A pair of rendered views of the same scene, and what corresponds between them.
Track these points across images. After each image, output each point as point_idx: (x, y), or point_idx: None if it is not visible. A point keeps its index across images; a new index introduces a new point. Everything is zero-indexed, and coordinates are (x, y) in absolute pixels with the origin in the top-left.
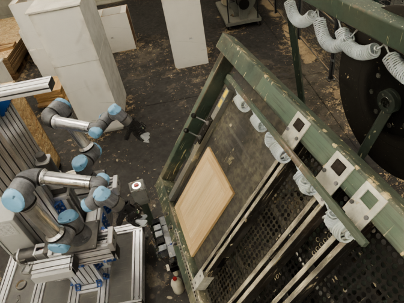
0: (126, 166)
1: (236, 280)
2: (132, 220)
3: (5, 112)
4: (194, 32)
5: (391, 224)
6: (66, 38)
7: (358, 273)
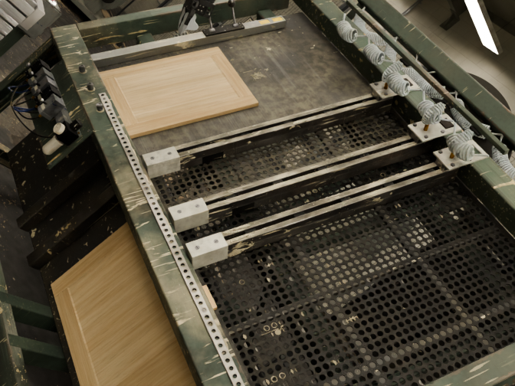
0: None
1: (19, 261)
2: (195, 9)
3: None
4: None
5: (488, 169)
6: None
7: (426, 207)
